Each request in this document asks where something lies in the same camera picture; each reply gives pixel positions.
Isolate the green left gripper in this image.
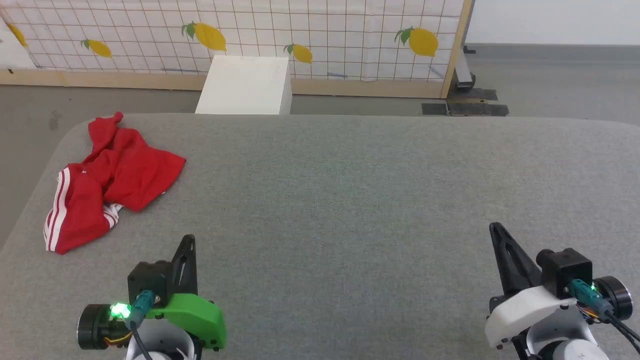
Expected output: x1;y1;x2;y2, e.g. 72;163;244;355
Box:
77;234;227;351

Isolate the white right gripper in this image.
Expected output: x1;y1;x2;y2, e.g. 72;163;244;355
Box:
483;222;634;351

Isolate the red and white basketball jersey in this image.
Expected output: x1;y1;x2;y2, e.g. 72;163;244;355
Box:
43;111;187;256

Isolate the black floor tape strip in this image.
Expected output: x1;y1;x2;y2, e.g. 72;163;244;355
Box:
446;88;499;101
421;102;510;117

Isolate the white rectangular box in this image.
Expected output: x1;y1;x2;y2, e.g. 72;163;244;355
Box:
195;55;293;116

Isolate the metal stand leg with caster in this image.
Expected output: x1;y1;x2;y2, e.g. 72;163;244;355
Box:
452;45;477;91

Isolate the lemon print partition panel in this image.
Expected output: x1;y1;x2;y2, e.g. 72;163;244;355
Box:
0;0;474;99

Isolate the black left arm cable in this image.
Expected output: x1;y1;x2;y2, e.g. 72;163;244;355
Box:
123;290;157;360

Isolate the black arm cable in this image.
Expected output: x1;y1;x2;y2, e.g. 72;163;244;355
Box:
123;290;157;360
569;279;640;357

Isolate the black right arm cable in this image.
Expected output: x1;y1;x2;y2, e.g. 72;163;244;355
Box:
569;279;640;357

